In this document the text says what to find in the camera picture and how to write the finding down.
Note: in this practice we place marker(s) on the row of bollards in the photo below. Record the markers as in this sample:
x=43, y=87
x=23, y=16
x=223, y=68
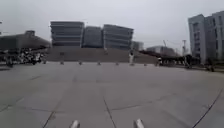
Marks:
x=98, y=63

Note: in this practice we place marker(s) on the grey slab plaza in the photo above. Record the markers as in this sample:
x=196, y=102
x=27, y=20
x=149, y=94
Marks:
x=110, y=83

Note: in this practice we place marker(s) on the person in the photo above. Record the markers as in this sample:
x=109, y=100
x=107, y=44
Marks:
x=131, y=56

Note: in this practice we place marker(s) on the wide grey stairway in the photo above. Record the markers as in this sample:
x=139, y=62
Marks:
x=93, y=55

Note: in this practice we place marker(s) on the distant grey building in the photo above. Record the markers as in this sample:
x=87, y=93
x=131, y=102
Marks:
x=137, y=45

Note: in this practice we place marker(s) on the wide grey building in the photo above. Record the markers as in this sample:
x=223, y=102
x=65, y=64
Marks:
x=91, y=35

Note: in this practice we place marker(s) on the distant low building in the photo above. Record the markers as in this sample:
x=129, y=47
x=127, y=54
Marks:
x=161, y=50

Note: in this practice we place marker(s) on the robot's own part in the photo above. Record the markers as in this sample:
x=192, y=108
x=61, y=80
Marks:
x=74, y=124
x=139, y=123

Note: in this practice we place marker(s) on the pole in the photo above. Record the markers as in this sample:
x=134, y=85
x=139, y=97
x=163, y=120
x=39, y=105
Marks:
x=184, y=48

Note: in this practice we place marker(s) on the row of parked bikes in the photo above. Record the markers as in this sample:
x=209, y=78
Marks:
x=26, y=57

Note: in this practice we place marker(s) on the low dark building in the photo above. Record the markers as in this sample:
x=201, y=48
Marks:
x=23, y=41

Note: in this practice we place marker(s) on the pale multi-storey building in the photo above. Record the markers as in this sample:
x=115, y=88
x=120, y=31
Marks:
x=206, y=36

